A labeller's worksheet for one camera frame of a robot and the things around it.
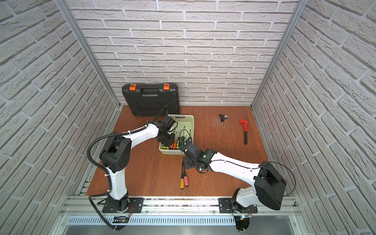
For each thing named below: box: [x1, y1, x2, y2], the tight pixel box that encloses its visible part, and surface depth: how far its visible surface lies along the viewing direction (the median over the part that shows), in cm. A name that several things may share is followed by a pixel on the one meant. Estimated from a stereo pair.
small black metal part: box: [218, 114, 229, 123], surface depth 113 cm
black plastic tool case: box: [121, 83, 181, 117], surface depth 96 cm
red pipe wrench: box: [239, 118, 249, 145], surface depth 108 cm
